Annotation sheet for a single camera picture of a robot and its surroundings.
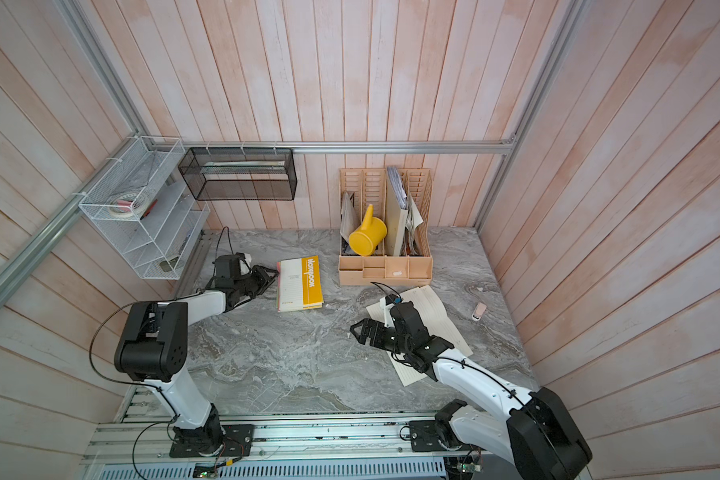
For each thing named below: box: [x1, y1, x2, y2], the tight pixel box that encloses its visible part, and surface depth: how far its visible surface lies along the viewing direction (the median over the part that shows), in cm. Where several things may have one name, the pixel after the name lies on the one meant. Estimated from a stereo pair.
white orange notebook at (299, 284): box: [276, 255, 325, 313], surface depth 102 cm
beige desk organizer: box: [338, 168, 433, 285], surface depth 103 cm
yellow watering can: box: [348, 204, 388, 256], surface depth 100 cm
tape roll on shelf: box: [108, 192, 144, 218], surface depth 74 cm
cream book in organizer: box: [385, 178, 408, 257], surface depth 99 cm
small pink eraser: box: [472, 301, 488, 321], surface depth 97 cm
